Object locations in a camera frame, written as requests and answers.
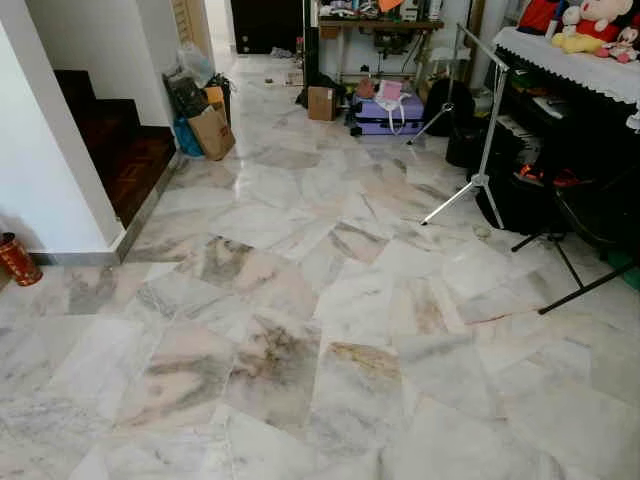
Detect green plastic item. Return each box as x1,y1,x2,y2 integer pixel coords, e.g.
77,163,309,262
609,249,640,293

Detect black folding stand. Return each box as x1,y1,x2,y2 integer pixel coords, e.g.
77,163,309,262
511,168,640,317

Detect black piano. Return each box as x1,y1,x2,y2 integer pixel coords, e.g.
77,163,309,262
446,44,640,238

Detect silver tripod stand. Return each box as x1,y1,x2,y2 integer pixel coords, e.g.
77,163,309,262
406,24,512,230

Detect white lace cloth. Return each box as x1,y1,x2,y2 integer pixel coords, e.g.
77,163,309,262
492,26,640,107

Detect small pink plush doll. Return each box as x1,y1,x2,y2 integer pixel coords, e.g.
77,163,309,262
596,26,640,64

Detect yellow plush toy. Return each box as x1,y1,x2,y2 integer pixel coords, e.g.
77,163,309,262
549,29,607,55

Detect red and white plush toy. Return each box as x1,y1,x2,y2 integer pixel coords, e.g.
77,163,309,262
577,0,638,42

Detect black backpack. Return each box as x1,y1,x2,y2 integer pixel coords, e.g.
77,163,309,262
423,77,477,138

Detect red cushion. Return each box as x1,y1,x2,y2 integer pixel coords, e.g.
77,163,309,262
516,0,562,35

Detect pink and white bag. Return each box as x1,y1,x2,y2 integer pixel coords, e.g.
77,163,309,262
374,79,408,132

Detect purple suitcase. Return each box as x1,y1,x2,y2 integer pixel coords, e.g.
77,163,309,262
352,92,426,137

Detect wooden shelf table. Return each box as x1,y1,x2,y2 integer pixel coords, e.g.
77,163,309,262
317,0,447,87

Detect small brown cardboard box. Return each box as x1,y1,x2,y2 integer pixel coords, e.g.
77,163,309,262
307,86,339,123

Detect dark wooden cabinet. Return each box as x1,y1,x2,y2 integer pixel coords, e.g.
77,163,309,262
229,0,307,57

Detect brown paper bag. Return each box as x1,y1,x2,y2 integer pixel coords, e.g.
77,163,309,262
187,104,237,162

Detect blue plastic bag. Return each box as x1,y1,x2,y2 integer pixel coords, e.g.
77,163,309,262
174,115,204,159

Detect clear plastic bag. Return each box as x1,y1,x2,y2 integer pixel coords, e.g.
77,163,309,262
165,43,217,113

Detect light wooden louvre door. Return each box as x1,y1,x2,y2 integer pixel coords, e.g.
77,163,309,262
169,0,214,57

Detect dark wooden staircase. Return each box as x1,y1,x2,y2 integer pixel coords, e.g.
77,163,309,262
55,69,180,227

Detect red printed tin can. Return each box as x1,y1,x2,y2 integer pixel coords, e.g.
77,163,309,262
0,232,44,288

